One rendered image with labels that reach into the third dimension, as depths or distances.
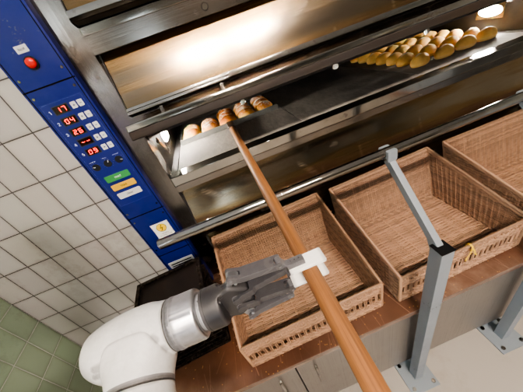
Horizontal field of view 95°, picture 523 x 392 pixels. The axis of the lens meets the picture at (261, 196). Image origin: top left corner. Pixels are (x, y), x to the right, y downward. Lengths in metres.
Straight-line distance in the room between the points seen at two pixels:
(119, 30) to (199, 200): 0.63
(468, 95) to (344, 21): 0.76
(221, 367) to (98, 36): 1.19
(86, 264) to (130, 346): 0.90
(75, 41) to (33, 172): 0.46
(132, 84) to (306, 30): 0.60
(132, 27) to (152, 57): 0.09
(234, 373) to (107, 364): 0.68
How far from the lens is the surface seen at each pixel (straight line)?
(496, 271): 1.30
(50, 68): 0.97
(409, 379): 1.64
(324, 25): 1.02
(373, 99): 1.19
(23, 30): 0.98
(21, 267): 1.44
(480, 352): 1.77
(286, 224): 0.53
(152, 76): 0.93
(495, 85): 1.67
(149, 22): 0.93
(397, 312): 1.12
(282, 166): 1.09
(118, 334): 0.50
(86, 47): 0.97
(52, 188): 1.16
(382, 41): 0.98
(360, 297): 0.98
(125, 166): 1.00
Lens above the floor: 1.56
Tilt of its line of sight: 34 degrees down
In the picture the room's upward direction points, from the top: 20 degrees counter-clockwise
